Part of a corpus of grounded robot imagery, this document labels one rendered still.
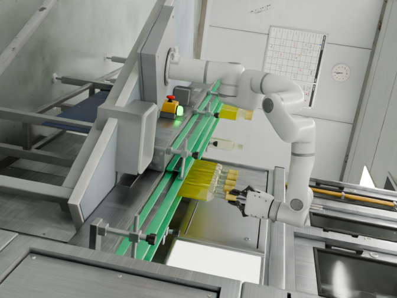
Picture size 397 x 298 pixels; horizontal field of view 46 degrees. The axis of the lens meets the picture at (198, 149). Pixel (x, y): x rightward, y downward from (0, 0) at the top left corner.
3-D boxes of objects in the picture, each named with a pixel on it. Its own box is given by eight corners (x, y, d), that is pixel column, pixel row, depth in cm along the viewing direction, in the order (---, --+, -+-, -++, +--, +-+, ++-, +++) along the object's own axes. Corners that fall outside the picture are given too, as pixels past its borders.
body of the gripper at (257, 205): (275, 217, 184) (247, 209, 188) (279, 194, 180) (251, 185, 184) (269, 225, 177) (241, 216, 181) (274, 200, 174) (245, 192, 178)
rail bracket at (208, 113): (191, 115, 236) (218, 119, 234) (193, 100, 233) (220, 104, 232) (193, 112, 240) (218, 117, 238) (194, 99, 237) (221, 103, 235)
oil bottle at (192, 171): (167, 181, 197) (217, 191, 195) (168, 169, 195) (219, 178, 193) (170, 176, 203) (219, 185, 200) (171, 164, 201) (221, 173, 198)
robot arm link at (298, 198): (293, 148, 175) (292, 203, 180) (285, 155, 164) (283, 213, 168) (316, 150, 172) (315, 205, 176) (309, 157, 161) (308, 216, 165)
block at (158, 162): (146, 169, 184) (163, 172, 183) (147, 146, 180) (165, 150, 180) (148, 166, 187) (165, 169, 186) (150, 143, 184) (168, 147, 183)
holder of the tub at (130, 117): (114, 185, 167) (134, 189, 166) (119, 110, 158) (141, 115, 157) (129, 168, 183) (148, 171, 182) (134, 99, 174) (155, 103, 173)
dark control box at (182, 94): (171, 103, 245) (187, 105, 244) (173, 87, 242) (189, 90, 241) (175, 99, 253) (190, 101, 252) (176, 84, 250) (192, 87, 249)
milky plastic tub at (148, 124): (116, 172, 165) (140, 176, 164) (120, 110, 158) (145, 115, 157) (130, 155, 181) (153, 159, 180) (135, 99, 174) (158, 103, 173)
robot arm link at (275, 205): (279, 219, 183) (272, 217, 184) (283, 198, 180) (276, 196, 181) (274, 227, 177) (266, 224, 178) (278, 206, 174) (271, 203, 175)
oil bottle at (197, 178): (163, 187, 192) (215, 196, 189) (165, 174, 190) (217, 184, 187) (166, 181, 197) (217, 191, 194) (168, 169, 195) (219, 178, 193)
